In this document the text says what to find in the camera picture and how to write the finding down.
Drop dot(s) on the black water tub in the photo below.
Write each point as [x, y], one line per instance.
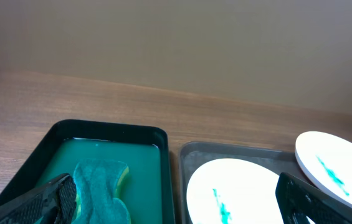
[146, 191]

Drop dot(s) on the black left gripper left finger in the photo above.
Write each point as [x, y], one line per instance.
[53, 202]

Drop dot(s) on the white plate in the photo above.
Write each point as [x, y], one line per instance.
[326, 160]
[233, 191]

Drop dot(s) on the green yellow sponge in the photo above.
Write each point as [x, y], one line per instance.
[98, 184]

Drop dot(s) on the dark grey serving tray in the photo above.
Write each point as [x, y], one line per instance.
[194, 154]

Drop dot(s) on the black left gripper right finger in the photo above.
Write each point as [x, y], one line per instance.
[300, 202]

